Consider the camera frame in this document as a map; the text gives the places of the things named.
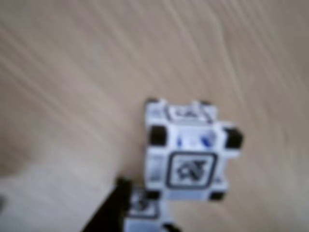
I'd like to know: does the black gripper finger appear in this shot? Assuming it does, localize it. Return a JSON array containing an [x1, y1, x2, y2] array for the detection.
[[79, 177, 133, 232]]

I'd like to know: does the white cube hexagon print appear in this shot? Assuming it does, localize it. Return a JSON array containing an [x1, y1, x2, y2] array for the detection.
[[122, 188, 184, 232]]

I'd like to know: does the white cube crossed-letters print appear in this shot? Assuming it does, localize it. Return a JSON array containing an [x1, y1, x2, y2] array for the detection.
[[144, 97, 244, 203]]

